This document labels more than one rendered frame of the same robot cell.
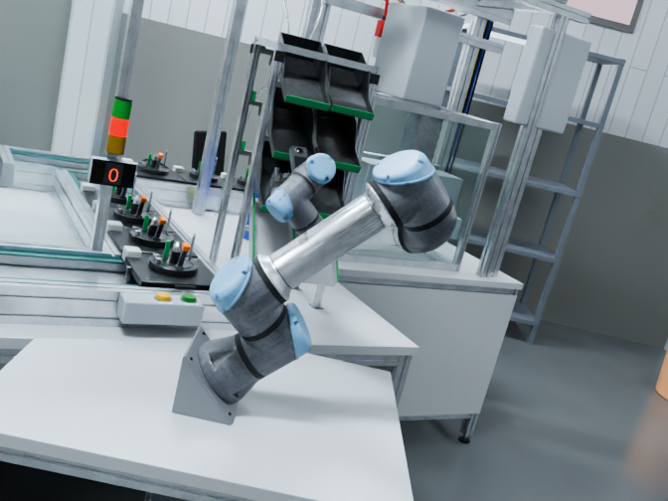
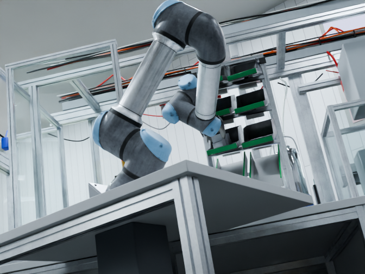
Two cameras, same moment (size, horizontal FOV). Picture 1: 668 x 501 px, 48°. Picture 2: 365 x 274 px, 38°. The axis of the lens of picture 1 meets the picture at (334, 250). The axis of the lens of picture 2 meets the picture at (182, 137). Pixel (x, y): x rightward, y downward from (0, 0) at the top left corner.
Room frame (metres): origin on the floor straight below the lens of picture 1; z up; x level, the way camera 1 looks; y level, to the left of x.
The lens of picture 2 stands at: (0.37, -0.96, 0.47)
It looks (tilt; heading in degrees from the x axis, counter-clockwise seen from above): 21 degrees up; 37
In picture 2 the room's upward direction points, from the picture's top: 10 degrees counter-clockwise
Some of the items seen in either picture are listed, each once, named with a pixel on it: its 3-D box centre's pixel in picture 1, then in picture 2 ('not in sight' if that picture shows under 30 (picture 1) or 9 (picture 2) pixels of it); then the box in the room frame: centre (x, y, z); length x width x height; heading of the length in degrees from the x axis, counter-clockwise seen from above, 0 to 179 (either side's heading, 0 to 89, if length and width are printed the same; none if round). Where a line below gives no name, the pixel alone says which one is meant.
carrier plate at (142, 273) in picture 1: (172, 271); not in sight; (2.05, 0.44, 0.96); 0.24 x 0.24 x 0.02; 31
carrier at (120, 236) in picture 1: (153, 228); not in sight; (2.27, 0.57, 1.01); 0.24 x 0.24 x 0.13; 31
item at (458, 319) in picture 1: (367, 333); not in sight; (3.42, -0.26, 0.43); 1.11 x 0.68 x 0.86; 121
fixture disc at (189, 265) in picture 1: (173, 265); not in sight; (2.05, 0.44, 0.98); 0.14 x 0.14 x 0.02
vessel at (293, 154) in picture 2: not in sight; (289, 166); (3.04, 0.34, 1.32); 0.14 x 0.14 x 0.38
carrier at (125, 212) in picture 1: (135, 206); not in sight; (2.48, 0.70, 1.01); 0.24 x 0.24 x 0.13; 31
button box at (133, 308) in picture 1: (160, 308); not in sight; (1.82, 0.40, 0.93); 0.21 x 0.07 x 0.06; 121
